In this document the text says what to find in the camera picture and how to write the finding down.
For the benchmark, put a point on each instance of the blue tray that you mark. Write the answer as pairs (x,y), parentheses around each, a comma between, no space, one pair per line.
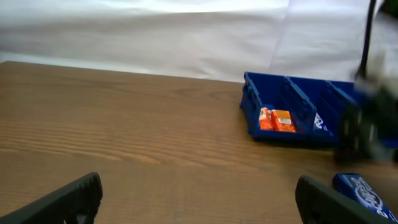
(273,90)

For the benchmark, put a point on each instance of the orange candy box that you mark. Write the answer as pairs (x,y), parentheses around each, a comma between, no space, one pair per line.
(265,119)
(283,121)

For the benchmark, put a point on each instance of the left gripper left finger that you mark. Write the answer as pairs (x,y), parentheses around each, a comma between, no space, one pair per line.
(71,199)

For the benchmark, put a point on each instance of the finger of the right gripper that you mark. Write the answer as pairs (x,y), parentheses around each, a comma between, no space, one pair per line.
(354,137)

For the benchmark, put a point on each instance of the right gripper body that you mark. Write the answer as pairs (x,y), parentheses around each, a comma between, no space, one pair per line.
(385,109)

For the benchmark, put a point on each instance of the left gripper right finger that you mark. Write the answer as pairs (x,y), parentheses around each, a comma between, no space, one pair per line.
(323,205)

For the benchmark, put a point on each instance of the blue candy pack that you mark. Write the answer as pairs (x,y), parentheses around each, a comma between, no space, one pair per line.
(320,123)
(360,191)

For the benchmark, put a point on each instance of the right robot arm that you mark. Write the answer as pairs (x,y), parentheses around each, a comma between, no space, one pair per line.
(391,6)

